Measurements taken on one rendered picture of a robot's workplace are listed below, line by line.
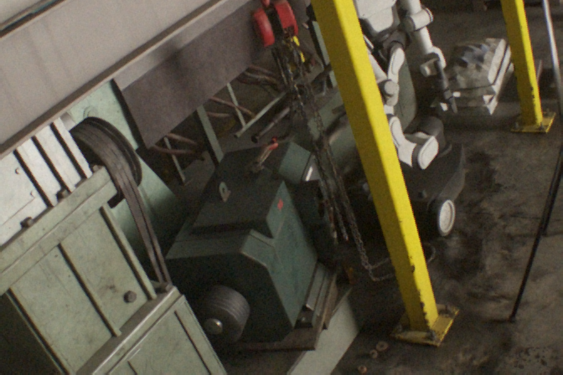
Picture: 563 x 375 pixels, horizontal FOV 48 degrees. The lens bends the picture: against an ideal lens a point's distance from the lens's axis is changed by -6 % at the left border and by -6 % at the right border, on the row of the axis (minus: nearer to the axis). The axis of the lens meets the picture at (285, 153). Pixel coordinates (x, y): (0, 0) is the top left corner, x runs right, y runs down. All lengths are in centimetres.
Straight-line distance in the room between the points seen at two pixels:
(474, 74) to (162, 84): 226
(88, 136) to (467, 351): 171
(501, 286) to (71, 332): 187
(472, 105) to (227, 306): 257
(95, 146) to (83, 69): 59
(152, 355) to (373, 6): 182
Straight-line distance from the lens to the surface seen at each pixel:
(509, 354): 278
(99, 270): 208
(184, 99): 293
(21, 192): 190
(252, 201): 244
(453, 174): 354
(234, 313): 233
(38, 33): 143
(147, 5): 162
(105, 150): 205
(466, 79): 440
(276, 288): 234
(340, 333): 290
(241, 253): 227
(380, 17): 315
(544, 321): 288
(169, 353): 227
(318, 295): 267
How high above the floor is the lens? 208
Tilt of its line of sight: 27 degrees down
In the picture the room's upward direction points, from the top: 20 degrees counter-clockwise
